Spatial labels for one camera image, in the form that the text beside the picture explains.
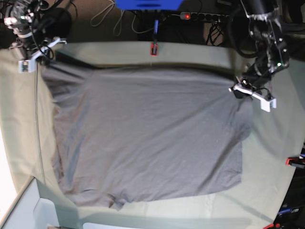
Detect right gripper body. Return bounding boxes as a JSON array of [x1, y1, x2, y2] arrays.
[[10, 35, 55, 62]]

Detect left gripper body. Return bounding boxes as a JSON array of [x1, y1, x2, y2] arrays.
[[239, 63, 273, 93]]

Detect grey t-shirt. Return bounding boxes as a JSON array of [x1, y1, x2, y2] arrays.
[[41, 62, 253, 210]]

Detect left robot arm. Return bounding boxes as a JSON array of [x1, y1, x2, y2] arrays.
[[227, 0, 289, 96]]

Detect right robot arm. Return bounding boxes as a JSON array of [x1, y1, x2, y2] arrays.
[[4, 0, 54, 60]]

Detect black round base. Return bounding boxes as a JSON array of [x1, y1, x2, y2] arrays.
[[38, 8, 72, 43]]

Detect red clamp right edge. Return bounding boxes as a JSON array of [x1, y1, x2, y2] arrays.
[[286, 154, 305, 169]]

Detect black power strip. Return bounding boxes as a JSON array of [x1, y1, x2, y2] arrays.
[[177, 12, 229, 23]]

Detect red clamp top centre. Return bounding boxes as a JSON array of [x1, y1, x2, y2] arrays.
[[150, 19, 159, 56]]

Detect red clamp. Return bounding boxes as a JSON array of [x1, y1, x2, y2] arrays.
[[263, 223, 281, 229], [150, 19, 159, 56]]

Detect blue box top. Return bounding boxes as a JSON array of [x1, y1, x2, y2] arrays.
[[115, 0, 183, 10]]

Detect red clamp bottom right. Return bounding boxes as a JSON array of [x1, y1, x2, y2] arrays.
[[263, 223, 281, 229]]

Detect white bin lower left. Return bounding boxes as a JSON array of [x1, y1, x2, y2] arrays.
[[0, 177, 60, 229]]

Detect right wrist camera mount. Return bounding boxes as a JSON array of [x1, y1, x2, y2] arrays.
[[9, 37, 67, 73]]

